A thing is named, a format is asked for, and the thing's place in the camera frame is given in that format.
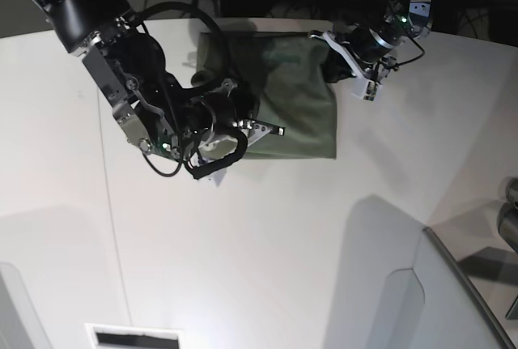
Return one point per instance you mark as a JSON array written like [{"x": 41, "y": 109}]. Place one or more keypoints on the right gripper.
[{"x": 216, "y": 136}]

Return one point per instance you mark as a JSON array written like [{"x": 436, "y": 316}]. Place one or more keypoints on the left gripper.
[{"x": 362, "y": 53}]

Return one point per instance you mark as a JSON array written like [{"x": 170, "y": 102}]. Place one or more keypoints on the green t-shirt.
[{"x": 284, "y": 71}]

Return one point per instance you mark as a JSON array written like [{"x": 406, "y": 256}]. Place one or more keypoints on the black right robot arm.
[{"x": 128, "y": 65}]

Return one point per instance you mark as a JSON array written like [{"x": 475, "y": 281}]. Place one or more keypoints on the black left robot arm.
[{"x": 412, "y": 16}]

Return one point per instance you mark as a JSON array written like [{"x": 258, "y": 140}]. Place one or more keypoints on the grey metal cylinder stand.
[{"x": 507, "y": 217}]

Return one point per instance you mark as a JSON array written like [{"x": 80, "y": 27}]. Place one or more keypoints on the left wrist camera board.
[{"x": 365, "y": 89}]

